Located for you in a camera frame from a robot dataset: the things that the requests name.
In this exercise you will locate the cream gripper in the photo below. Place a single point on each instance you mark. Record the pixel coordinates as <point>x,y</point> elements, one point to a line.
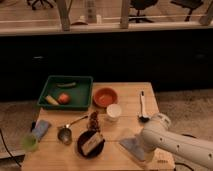
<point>148,157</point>

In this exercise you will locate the blue-grey towel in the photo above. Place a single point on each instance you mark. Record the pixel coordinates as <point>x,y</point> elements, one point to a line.
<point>133,147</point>

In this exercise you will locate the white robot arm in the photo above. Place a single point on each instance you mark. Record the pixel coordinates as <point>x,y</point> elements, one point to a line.
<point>155,134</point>

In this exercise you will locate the black bowl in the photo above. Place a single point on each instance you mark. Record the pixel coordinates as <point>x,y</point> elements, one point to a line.
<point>83,138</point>

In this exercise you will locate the red bowl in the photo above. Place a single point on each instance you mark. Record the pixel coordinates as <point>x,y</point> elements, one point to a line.
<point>104,97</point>

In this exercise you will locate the white cup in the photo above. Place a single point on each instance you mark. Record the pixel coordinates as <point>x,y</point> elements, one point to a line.
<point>113,112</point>

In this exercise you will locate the tan sponge block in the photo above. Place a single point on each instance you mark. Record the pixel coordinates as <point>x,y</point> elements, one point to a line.
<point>92,143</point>

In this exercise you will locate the brown grape bunch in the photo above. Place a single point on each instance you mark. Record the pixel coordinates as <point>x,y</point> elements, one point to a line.
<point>93,123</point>

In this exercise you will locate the metal ladle spoon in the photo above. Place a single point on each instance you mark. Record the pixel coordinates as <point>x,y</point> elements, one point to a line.
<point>64,132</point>

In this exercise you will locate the red tomato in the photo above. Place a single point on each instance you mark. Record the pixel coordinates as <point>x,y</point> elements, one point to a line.
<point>64,98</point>

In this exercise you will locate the green plastic tray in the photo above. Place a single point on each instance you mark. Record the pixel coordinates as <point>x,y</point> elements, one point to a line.
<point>80,94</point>

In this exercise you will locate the green cucumber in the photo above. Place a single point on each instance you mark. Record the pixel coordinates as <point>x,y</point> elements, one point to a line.
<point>66,85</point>

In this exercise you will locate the blue folded cloth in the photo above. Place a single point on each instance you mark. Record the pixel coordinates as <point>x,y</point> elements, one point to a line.
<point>41,129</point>

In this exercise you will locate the yellow corn piece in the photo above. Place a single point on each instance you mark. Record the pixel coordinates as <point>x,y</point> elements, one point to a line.
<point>51,100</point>

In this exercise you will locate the green plastic cup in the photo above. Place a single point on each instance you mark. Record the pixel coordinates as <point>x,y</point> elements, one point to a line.
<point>29,143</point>

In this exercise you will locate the black office chair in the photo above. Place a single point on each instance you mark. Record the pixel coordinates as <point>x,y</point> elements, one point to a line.
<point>140,5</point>
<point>32,3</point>

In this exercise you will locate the black office chair left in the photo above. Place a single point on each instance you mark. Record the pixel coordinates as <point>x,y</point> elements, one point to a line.
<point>32,3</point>

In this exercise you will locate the wooden post middle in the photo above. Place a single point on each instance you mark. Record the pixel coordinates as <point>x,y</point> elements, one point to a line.
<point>125,8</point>

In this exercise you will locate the wooden post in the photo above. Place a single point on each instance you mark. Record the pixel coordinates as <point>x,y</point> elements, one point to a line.
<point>125,8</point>
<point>63,13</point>

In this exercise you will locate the wooden post left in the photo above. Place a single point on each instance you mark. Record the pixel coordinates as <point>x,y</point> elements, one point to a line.
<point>63,13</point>

